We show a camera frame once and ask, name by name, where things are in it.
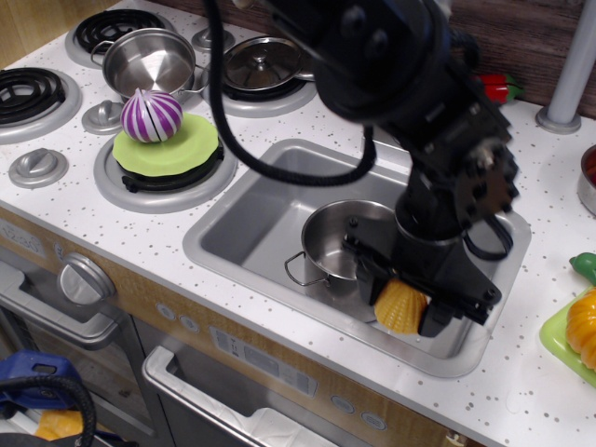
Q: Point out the black burner under plate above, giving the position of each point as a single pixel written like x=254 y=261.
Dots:
x=135 y=182

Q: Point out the red toy chili pepper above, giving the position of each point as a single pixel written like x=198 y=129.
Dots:
x=501 y=88

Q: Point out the grey oven door handle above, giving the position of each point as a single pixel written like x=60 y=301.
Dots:
x=95 y=334

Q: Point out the yellow toy corn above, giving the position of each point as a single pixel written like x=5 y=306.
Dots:
x=400 y=308

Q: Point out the grey toy sink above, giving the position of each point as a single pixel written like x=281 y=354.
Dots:
x=252 y=236

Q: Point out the blue clamp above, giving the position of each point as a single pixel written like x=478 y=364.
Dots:
x=27 y=364

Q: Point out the grey stove knob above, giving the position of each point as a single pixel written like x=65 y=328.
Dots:
x=103 y=118
x=38 y=168
x=202 y=40

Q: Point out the purple striped toy onion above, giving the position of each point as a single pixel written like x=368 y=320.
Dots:
x=151 y=116

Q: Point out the grey post right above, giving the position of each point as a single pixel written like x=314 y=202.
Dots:
x=561 y=115

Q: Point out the grey dishwasher handle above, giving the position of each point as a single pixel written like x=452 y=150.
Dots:
x=266 y=427

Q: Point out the steel bowl right edge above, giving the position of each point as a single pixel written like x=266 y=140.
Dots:
x=586 y=181

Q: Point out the green toy plate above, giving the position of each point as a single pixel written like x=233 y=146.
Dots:
x=189 y=148

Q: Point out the steel pot lid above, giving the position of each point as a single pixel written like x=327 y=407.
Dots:
x=265 y=62

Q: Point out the black coil burner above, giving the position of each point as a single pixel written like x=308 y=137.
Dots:
x=113 y=24
x=27 y=93

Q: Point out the grey stove knob lower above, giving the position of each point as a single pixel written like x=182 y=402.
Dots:
x=38 y=168

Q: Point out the grey stove knob upper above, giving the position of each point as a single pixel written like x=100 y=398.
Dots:
x=103 y=118

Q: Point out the orange toy pepper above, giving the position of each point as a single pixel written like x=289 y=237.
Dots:
x=580 y=330

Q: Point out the steel pot on stove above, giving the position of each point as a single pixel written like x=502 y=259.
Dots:
x=150 y=59

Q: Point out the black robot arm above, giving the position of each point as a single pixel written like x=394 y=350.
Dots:
x=388 y=65

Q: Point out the green toy vegetable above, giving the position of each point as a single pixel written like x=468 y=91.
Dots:
x=584 y=264

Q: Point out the black burner under lid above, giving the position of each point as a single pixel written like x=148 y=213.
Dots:
x=263 y=95

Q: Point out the black coil burner left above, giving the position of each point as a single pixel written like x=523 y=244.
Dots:
x=27 y=93

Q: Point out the light green toy tray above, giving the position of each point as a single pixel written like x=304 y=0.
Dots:
x=552 y=336

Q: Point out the black coil burner back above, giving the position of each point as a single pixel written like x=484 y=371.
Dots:
x=113 y=24

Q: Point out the grey stove knob back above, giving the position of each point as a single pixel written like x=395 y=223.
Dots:
x=202 y=40

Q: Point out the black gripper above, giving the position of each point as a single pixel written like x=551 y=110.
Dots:
x=440 y=269

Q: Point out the steel pot in sink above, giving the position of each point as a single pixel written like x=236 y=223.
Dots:
x=324 y=268

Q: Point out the grey oven dial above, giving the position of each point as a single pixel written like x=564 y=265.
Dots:
x=83 y=282

